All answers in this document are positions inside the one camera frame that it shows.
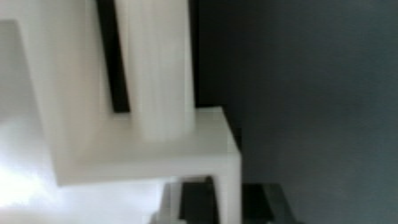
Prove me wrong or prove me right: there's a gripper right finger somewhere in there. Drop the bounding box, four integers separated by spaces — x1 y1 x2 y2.
242 183 303 224

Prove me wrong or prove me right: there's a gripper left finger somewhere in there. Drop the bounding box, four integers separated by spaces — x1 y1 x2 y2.
150 177 219 224

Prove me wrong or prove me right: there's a white chair seat part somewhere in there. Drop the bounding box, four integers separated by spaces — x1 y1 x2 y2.
0 0 244 224

